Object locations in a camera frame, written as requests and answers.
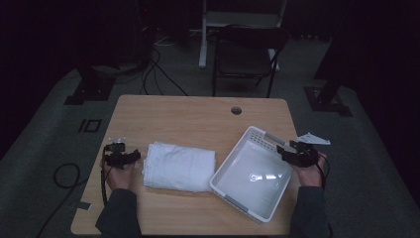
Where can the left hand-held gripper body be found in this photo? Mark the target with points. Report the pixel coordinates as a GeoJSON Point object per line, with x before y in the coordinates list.
{"type": "Point", "coordinates": [115, 154]}

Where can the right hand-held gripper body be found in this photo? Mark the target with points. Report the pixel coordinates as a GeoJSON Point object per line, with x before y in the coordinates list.
{"type": "Point", "coordinates": [305, 153]}

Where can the white plastic basket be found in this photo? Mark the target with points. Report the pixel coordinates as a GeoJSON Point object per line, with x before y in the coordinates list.
{"type": "Point", "coordinates": [252, 178]}

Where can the white towel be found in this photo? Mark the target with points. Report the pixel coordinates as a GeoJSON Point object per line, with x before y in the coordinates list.
{"type": "Point", "coordinates": [180, 167]}

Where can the person's left hand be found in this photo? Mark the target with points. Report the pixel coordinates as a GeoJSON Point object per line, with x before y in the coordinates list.
{"type": "Point", "coordinates": [120, 178]}

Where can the person's right hand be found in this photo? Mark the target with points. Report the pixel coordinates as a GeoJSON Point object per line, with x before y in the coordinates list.
{"type": "Point", "coordinates": [310, 173]}

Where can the black stand base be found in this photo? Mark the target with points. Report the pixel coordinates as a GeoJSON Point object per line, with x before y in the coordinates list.
{"type": "Point", "coordinates": [328, 99]}
{"type": "Point", "coordinates": [90, 89]}

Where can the black folding chair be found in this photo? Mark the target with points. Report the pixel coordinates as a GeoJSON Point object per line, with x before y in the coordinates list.
{"type": "Point", "coordinates": [246, 58]}

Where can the white desk frame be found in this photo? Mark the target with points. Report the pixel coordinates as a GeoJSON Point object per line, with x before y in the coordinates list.
{"type": "Point", "coordinates": [203, 43]}

